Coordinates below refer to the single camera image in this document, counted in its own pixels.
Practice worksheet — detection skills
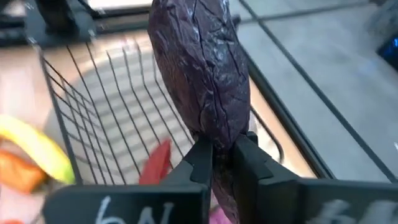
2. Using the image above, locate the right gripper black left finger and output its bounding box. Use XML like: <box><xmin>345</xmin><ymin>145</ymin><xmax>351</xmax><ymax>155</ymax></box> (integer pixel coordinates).
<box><xmin>42</xmin><ymin>135</ymin><xmax>214</xmax><ymax>224</ymax></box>

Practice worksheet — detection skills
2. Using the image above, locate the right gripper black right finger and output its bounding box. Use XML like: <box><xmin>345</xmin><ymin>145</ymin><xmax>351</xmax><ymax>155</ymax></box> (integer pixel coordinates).
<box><xmin>231</xmin><ymin>131</ymin><xmax>398</xmax><ymax>224</ymax></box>

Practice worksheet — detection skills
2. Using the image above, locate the red chili pepper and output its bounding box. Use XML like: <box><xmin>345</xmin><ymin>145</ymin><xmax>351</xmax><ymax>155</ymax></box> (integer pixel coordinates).
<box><xmin>138</xmin><ymin>138</ymin><xmax>173</xmax><ymax>186</ymax></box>

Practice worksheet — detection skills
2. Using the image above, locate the black wire basket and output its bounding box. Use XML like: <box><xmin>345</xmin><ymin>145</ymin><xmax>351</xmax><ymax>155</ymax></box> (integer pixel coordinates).
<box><xmin>30</xmin><ymin>39</ymin><xmax>285</xmax><ymax>187</ymax></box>

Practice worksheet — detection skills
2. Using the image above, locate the yellow banana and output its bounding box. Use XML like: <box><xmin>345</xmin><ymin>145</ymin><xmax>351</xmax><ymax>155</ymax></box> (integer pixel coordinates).
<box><xmin>0</xmin><ymin>114</ymin><xmax>76</xmax><ymax>185</ymax></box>

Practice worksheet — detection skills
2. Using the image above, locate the dark purple sweet potato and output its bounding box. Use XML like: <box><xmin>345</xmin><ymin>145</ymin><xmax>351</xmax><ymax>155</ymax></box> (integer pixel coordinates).
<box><xmin>147</xmin><ymin>0</ymin><xmax>251</xmax><ymax>224</ymax></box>

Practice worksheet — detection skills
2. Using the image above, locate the orange carrot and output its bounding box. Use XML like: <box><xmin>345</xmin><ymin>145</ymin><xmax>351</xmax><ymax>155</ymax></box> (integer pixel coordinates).
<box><xmin>0</xmin><ymin>149</ymin><xmax>48</xmax><ymax>194</ymax></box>

